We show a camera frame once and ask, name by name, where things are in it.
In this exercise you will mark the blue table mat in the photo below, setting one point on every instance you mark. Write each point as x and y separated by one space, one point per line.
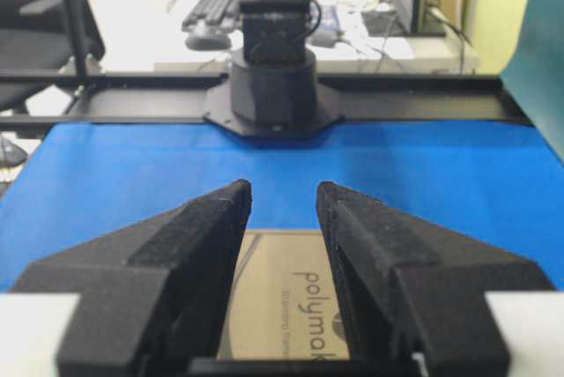
496 182

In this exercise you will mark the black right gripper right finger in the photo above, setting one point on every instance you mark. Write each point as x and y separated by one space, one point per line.
406 285

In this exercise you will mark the black vertical frame post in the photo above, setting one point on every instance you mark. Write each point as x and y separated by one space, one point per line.
76 33

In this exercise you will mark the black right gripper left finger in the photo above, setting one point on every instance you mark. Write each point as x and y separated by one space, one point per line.
152 295

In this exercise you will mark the black aluminium frame rail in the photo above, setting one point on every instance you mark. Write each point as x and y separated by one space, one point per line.
131 98

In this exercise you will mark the grey computer mouse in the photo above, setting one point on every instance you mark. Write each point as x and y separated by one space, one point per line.
205 38

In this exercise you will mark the black office chair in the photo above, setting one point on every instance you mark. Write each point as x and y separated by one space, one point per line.
33 37

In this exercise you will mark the teal backdrop board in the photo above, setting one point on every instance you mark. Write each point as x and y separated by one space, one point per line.
534 74

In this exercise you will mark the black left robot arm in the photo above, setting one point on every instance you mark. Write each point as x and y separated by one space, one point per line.
272 83

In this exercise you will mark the black computer keyboard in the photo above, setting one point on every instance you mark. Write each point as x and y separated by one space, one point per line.
220 14

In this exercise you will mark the white office desk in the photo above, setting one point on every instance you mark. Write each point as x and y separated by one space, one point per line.
354 53

